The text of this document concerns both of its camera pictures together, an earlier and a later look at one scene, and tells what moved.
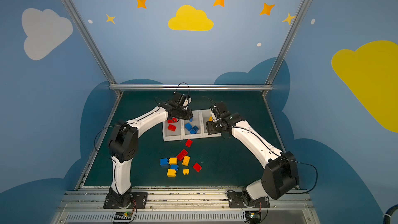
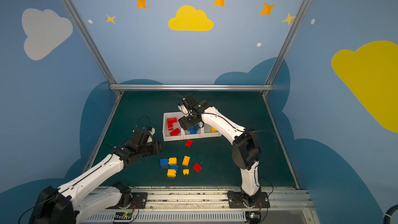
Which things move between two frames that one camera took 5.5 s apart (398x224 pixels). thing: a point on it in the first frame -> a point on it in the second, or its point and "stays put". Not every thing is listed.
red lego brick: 171,127 stays put
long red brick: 174,120 stays put
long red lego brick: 181,155 -> 175,132
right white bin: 204,115 stays put
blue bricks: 194,130 stays put
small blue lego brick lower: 174,167 stays put
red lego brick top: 188,143 stays put
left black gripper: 181,113 -> 152,146
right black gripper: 213,127 -> 189,121
